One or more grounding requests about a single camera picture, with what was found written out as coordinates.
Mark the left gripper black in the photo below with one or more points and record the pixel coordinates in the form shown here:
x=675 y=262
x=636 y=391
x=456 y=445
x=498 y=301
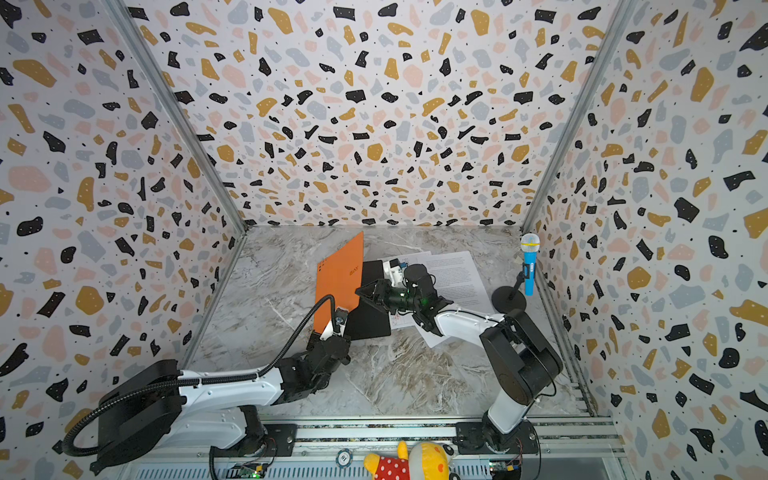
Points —
x=314 y=341

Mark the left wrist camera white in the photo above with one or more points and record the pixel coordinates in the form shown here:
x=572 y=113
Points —
x=336 y=325

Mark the blue toy microphone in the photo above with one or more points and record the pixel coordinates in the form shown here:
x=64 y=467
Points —
x=530 y=246

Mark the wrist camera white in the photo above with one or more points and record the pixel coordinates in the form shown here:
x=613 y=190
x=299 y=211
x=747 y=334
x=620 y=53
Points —
x=393 y=270
x=336 y=325

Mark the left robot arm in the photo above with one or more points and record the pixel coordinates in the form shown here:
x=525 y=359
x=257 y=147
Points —
x=163 y=404

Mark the printed paper sheet with diagram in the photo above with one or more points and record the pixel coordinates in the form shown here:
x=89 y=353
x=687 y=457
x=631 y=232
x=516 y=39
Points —
x=403 y=321

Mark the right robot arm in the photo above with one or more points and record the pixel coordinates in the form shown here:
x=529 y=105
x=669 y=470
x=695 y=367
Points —
x=522 y=359

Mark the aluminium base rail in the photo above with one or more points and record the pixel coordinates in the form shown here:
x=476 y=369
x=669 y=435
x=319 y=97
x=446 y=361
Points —
x=335 y=448

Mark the yellow red plush toy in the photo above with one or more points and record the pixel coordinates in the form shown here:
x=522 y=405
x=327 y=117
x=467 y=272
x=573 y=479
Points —
x=425 y=461

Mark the printed paper sheet top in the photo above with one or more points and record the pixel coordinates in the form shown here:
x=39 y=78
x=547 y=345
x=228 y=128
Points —
x=457 y=279

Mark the orange folder black inside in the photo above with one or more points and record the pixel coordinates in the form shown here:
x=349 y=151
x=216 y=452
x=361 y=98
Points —
x=340 y=275

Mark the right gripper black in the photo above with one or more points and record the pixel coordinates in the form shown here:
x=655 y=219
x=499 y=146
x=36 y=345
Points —
x=379 y=290

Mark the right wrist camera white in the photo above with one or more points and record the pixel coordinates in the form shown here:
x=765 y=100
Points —
x=393 y=270

